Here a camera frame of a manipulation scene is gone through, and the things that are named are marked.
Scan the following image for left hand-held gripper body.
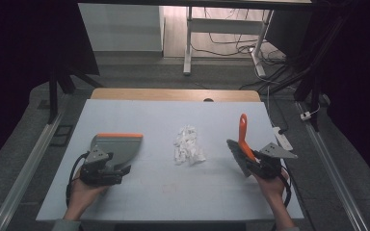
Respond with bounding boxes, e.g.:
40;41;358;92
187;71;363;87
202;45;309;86
79;144;123;188

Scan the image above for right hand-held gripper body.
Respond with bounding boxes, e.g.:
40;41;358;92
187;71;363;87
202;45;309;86
247;141;299;180

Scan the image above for grey dustpan with orange edge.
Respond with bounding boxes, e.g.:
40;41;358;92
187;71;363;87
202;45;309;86
90;132;145;171

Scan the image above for orange brush with grey bristles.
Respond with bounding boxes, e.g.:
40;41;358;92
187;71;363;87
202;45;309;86
225;113;258;178

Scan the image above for pile of white paper scraps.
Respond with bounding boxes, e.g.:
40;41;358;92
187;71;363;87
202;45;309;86
172;124;207;167

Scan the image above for person's right hand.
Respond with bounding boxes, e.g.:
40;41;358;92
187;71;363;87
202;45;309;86
252;167;291;208

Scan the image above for person's left hand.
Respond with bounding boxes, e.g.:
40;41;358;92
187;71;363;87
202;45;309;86
64;168;109;221

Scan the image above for white power strip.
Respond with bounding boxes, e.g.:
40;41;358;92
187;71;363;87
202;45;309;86
272;126;294;152

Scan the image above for black floor plate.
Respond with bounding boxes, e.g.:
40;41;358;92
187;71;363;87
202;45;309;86
49;124;75;148

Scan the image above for light grey table mat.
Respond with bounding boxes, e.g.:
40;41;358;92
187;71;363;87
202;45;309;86
35;98;304;223

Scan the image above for black metal stand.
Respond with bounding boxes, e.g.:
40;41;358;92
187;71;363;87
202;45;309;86
259;0;355;133
45;62;105;125

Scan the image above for wooden table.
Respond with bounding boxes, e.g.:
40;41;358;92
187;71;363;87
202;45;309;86
90;88;262;103

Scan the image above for white cabinet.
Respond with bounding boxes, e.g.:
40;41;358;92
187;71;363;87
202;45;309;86
78;3;166;53

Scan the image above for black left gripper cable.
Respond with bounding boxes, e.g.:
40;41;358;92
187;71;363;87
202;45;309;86
65;151;91;208

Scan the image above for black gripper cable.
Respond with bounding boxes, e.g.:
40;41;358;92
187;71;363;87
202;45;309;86
277;165;293;211
65;151;91;208

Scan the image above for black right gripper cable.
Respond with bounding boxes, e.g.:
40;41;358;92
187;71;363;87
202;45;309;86
277;165;293;211

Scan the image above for aluminium rail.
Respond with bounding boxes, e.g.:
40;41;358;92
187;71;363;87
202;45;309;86
0;110;66;231
296;101;370;231

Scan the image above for bundle of floor cables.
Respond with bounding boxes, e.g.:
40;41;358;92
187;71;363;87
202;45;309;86
191;7;287;66

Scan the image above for white desk frame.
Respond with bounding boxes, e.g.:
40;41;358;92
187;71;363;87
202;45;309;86
182;5;275;78

